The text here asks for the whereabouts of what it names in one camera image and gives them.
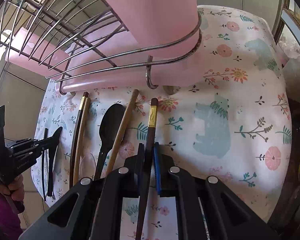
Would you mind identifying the light wooden chopstick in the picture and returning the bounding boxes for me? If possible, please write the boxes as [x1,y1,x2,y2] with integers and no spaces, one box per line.
[105,89,139,176]
[72,97,90,185]

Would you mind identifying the floral tablecloth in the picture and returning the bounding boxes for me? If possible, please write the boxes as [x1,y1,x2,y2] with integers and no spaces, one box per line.
[31,4,293,240]

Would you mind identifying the pink drip tray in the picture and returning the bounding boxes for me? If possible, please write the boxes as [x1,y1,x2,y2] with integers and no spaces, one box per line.
[5,28,205,93]

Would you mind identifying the person left hand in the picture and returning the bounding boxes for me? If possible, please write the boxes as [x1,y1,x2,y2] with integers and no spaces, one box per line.
[0,174,25,201]

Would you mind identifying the black plastic spoon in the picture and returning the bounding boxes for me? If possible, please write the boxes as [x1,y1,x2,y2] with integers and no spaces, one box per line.
[94,103,125,180]

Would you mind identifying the dark chopstick gold band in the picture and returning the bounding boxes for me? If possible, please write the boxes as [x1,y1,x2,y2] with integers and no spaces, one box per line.
[135,98,159,240]

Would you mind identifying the wire utensil rack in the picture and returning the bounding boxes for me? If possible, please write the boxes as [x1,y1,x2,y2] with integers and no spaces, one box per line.
[0,0,203,89]

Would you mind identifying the pink cup right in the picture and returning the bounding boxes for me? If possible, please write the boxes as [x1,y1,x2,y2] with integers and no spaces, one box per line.
[106,0,198,48]

